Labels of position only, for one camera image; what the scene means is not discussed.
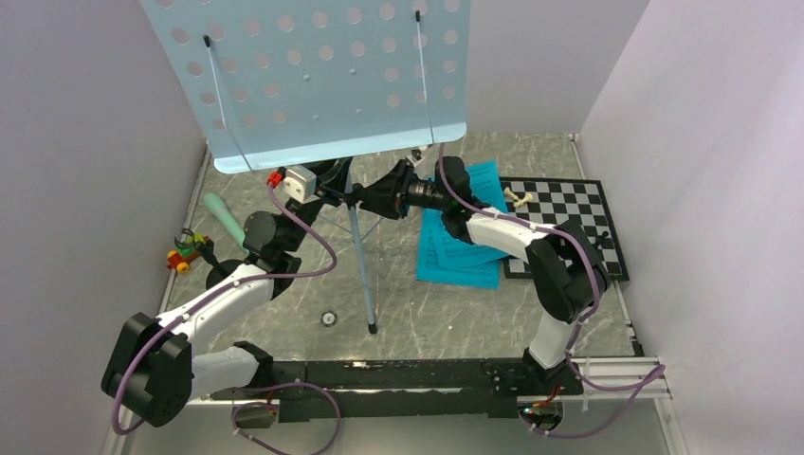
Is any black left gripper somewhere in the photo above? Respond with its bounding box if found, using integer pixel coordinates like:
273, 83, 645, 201
283, 148, 355, 253

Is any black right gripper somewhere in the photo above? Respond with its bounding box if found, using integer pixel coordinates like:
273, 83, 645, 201
356, 160, 450, 221

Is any teal sheet music page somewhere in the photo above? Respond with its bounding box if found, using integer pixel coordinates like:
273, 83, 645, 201
415, 209, 503, 289
424, 159, 511, 269

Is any light blue music stand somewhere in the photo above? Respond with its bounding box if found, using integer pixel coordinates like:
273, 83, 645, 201
137, 0, 472, 336

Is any mint green toy microphone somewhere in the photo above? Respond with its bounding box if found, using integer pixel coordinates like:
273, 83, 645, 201
203, 192, 247, 251

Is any black microphone desk stand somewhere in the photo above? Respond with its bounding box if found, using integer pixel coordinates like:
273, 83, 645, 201
174, 228, 244, 290

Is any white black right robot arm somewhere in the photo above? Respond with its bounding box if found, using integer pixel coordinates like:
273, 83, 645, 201
346, 156, 612, 394

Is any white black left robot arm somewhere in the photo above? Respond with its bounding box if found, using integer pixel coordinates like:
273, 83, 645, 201
101, 160, 348, 435

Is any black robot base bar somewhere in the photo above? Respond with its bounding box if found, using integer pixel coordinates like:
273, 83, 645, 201
211, 357, 583, 423

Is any red green brick toy car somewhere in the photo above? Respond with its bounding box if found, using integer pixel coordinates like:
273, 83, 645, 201
166, 234, 210, 274

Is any black white chessboard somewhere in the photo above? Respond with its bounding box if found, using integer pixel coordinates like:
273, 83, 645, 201
500, 176, 630, 282

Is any black chess piece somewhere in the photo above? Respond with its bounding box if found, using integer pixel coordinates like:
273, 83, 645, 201
595, 231, 611, 246

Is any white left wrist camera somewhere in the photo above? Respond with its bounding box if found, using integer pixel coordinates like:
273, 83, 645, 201
267, 165, 318, 204

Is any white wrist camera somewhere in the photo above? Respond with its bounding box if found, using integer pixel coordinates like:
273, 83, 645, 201
267, 165, 318, 204
406, 146, 430, 167

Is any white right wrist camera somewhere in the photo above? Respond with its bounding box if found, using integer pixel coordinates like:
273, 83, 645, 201
406, 146, 430, 167

